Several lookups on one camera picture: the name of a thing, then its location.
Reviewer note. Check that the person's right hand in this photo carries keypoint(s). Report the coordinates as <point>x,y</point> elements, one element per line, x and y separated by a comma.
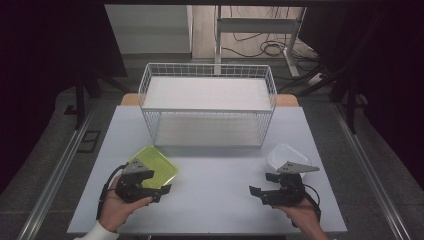
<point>303,213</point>

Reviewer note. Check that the person's left hand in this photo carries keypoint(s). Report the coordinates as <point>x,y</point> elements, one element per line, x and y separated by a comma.
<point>115,210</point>

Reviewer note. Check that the black metal stand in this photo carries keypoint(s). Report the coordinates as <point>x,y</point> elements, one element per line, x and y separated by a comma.
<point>350,106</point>
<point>80,100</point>

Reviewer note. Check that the white cabinet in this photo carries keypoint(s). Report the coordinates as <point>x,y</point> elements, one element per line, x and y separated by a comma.
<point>150,30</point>

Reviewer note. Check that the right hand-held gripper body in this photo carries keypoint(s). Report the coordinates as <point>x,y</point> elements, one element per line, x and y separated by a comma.
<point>290,191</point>

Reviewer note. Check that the white plastic container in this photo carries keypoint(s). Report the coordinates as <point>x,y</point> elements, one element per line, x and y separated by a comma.
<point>283,155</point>

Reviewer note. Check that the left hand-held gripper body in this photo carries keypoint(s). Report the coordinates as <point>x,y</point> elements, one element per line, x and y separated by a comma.
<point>131,190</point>

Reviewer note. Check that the white power strip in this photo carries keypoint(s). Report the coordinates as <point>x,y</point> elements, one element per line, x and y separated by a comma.
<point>315,79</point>

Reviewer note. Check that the aluminium floor rail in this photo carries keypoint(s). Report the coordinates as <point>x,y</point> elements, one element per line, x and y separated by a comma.
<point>370,170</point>
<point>56,173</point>

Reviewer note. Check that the green plastic container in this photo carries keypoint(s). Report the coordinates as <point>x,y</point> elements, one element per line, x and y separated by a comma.
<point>161,166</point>

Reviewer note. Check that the white metal desk frame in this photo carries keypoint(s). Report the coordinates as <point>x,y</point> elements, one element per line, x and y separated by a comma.
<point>260,25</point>

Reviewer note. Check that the light wooden board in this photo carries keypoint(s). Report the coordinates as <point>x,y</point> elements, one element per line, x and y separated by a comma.
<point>288,100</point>

